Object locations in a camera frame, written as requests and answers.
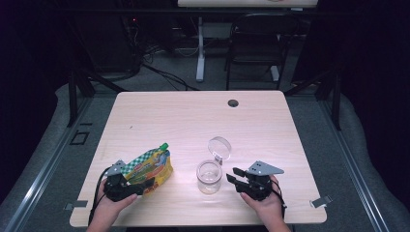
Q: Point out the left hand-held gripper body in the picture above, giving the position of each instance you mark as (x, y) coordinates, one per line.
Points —
(121, 190)

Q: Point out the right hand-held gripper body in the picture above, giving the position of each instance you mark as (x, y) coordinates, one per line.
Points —
(257, 183)

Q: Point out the yellow seasoning pouch green cap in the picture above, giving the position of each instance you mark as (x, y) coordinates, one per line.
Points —
(151, 167)

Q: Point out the glass jar with beige collar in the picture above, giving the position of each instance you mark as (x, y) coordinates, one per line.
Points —
(209, 177)

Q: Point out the person's left hand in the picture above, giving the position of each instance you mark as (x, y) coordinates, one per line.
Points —
(111, 206)

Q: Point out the person's right hand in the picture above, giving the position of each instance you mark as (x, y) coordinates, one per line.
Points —
(267, 206)

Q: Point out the grey metal table clip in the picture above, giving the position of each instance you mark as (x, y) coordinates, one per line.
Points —
(75, 204)
(320, 202)

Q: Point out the black metal stand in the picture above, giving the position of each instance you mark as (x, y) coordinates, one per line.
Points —
(73, 96)
(336, 100)

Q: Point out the white desk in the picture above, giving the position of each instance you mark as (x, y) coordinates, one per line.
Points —
(200, 48)

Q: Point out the black folding chair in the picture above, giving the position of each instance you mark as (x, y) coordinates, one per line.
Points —
(257, 42)

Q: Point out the aluminium floor rail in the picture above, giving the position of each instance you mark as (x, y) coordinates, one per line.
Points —
(351, 164)
(48, 164)

